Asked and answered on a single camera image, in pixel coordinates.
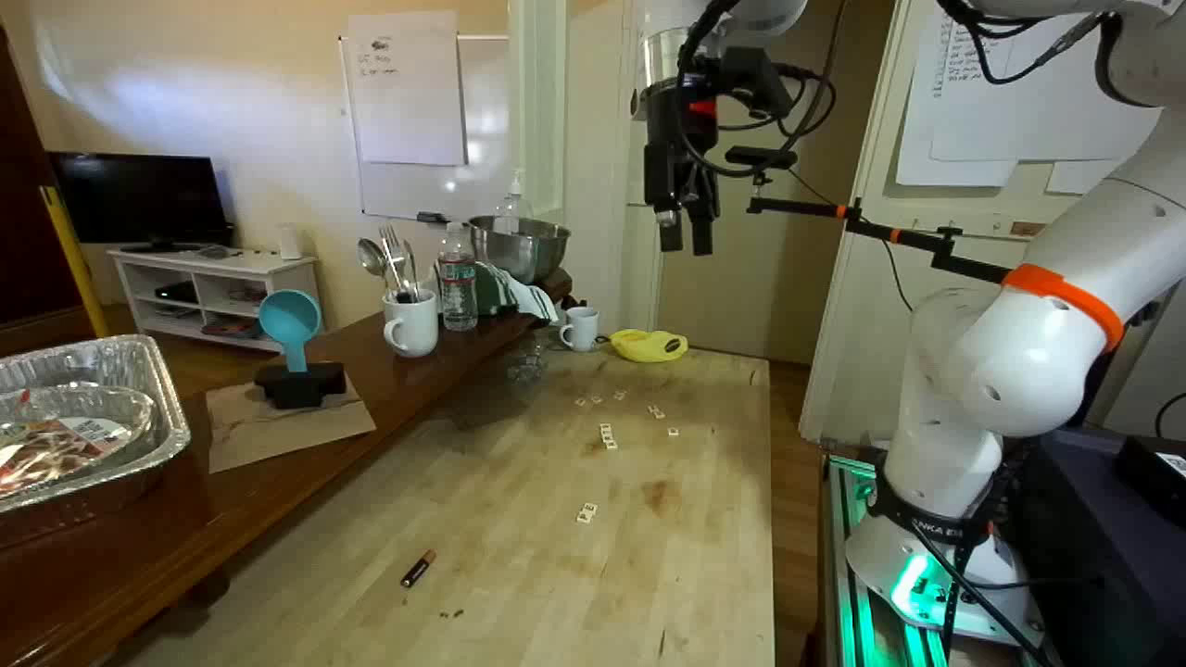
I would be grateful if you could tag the steel mixing bowl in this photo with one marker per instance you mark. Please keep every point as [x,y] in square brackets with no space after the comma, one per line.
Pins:
[524,248]

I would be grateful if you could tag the yellow toy banana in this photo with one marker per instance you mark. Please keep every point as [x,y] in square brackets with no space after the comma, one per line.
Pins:
[646,347]

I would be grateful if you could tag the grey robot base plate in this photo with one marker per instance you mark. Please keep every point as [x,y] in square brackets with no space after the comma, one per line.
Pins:
[914,581]

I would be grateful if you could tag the metal serving spoon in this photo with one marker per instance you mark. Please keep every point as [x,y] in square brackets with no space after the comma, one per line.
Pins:
[373,259]
[397,259]

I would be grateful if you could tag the white wall board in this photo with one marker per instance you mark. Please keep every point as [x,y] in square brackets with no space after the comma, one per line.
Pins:
[483,125]

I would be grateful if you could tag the dark brown wooden table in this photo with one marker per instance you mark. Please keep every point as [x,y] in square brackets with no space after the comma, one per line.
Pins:
[122,559]

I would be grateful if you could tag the black mount bar orange clamp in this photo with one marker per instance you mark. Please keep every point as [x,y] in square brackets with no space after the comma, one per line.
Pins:
[940,243]

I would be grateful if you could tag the white paper sheet on board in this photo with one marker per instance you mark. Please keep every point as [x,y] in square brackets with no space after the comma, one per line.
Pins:
[406,97]

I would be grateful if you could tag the large aluminium foil tray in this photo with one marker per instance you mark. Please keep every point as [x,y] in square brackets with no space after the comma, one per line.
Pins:
[117,360]

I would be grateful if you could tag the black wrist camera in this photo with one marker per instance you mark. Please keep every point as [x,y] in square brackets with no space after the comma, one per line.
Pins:
[762,156]

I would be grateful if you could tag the aluminium frame with green light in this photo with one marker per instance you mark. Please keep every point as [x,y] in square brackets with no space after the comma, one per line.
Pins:
[852,559]

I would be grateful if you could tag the small white mug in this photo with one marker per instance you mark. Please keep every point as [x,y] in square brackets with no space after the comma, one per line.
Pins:
[581,329]

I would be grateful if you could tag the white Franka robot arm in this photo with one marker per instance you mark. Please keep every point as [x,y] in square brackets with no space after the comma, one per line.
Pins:
[1049,356]

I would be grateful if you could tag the black flat screen television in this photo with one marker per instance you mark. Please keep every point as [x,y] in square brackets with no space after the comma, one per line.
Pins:
[136,197]

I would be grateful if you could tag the dark control box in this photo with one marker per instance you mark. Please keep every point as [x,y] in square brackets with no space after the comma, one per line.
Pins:
[1095,559]

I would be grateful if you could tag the black block stand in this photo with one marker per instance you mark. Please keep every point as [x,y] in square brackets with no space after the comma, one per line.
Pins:
[300,386]

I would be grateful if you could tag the brown cardboard sheet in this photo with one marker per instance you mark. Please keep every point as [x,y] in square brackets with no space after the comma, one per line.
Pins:
[282,436]

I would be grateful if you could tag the small cream letter tile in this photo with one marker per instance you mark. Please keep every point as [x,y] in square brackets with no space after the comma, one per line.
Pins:
[654,415]
[586,515]
[671,433]
[609,442]
[605,428]

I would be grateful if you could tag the white television shelf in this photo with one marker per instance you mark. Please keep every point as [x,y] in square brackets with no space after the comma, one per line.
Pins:
[234,266]

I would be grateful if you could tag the large white mug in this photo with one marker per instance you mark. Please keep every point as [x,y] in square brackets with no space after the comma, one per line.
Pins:
[411,329]

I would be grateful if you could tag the crushed clear plastic bottle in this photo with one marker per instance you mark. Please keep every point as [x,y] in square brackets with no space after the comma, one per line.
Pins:
[526,360]

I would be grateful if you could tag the black marker pen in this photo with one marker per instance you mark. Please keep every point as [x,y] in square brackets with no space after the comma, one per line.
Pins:
[418,569]

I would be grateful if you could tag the clear plastic water bottle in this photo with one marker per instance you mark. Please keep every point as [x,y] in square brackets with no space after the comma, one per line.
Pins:
[456,290]

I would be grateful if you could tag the green striped white towel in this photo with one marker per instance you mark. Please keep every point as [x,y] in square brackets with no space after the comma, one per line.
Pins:
[524,297]

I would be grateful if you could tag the yellow long stick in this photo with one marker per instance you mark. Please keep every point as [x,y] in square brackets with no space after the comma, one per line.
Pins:
[75,266]

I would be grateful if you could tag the crumpled wrapper with red print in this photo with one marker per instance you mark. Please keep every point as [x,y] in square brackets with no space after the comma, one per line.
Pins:
[51,452]

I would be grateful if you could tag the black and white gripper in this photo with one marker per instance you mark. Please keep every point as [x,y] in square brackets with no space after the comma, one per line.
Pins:
[675,150]

